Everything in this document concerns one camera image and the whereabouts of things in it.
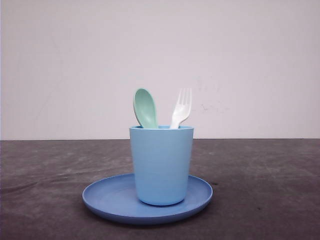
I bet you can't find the white plastic fork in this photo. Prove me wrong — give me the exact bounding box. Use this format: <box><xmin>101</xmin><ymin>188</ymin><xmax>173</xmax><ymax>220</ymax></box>
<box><xmin>169</xmin><ymin>88</ymin><xmax>192</xmax><ymax>129</ymax></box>

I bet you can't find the mint green plastic spoon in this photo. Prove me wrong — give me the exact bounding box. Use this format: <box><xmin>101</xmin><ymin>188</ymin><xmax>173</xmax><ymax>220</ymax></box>
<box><xmin>133</xmin><ymin>88</ymin><xmax>159</xmax><ymax>129</ymax></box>

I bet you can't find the light blue plastic cup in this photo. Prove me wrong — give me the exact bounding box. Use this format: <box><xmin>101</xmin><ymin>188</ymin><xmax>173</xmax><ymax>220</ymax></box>
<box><xmin>129</xmin><ymin>125</ymin><xmax>194</xmax><ymax>206</ymax></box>

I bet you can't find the blue plastic plate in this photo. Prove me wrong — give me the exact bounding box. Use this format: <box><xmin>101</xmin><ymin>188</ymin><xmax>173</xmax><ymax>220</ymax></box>
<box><xmin>82</xmin><ymin>173</ymin><xmax>214</xmax><ymax>226</ymax></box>

